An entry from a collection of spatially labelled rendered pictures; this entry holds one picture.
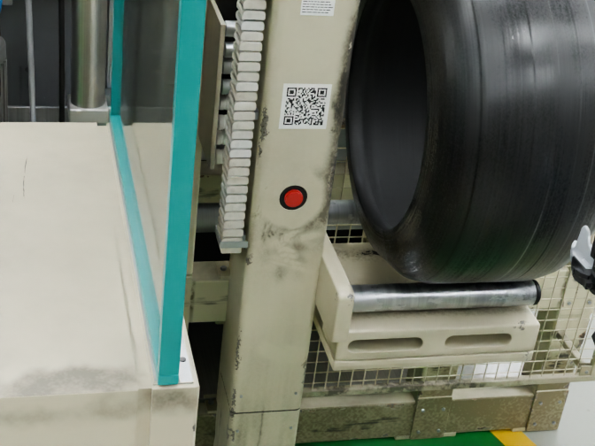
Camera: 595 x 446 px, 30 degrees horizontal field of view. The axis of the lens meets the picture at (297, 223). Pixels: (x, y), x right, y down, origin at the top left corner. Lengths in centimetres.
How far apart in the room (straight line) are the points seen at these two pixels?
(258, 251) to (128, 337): 75
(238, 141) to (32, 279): 63
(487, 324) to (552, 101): 46
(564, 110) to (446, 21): 21
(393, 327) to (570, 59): 53
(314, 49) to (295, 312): 48
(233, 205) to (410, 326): 36
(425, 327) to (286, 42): 54
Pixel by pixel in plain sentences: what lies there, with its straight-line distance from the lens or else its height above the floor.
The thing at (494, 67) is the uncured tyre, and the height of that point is 135.
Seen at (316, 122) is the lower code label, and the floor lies 119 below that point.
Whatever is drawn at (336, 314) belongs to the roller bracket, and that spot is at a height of 91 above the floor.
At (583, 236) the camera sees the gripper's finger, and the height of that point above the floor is 118.
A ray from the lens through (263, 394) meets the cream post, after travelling 198.
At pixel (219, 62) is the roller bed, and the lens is 207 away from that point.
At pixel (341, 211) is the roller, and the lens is 205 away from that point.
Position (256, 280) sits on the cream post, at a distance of 183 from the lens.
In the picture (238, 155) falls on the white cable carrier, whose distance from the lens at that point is 172.
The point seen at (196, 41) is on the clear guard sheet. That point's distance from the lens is 85.
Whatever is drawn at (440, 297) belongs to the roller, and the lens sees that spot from 186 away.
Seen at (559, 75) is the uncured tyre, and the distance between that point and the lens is 163.
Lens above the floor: 191
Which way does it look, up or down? 30 degrees down
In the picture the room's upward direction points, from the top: 7 degrees clockwise
